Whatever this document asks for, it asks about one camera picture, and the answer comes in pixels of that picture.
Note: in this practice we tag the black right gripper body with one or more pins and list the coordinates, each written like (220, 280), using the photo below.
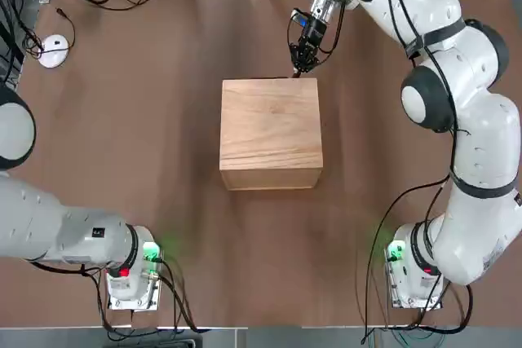
(315, 32)

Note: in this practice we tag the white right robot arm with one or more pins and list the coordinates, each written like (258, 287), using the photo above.
(481, 152)

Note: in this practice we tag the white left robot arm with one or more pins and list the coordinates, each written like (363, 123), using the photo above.
(49, 225)

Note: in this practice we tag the light wooden cabinet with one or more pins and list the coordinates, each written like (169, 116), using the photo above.
(269, 132)

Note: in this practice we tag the white desk lamp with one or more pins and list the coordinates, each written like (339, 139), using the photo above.
(53, 52)

